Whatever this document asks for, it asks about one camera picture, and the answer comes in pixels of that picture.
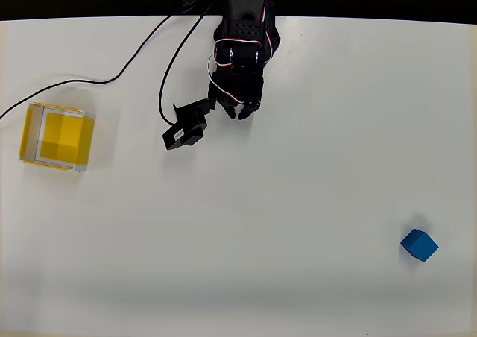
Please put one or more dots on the yellow open box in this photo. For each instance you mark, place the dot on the yellow open box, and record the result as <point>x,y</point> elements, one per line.
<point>63,137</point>

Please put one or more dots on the black gripper-mounted webcam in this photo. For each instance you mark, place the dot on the black gripper-mounted webcam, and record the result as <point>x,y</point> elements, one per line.
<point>186,128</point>

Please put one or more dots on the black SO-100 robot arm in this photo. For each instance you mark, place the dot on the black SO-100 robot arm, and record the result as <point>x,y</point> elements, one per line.
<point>242,16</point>

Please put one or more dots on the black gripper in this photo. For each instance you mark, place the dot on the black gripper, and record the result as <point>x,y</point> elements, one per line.
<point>234,98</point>

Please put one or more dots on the blue cube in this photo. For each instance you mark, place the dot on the blue cube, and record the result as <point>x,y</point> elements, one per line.
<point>420,246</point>

